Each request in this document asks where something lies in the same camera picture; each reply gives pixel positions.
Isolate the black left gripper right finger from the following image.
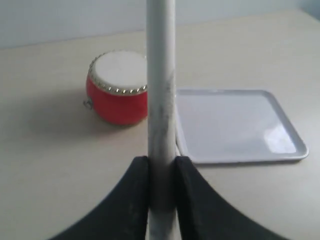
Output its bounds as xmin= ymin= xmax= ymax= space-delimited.
xmin=173 ymin=156 xmax=283 ymax=240

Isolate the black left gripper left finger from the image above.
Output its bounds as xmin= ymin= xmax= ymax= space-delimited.
xmin=54 ymin=156 xmax=150 ymax=240

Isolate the white drumstick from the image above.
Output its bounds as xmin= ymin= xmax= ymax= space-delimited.
xmin=146 ymin=0 xmax=176 ymax=240

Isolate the small red drum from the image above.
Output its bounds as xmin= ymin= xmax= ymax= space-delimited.
xmin=83 ymin=50 xmax=148 ymax=126

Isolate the white plastic tray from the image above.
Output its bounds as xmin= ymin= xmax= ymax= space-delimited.
xmin=175 ymin=88 xmax=309 ymax=165

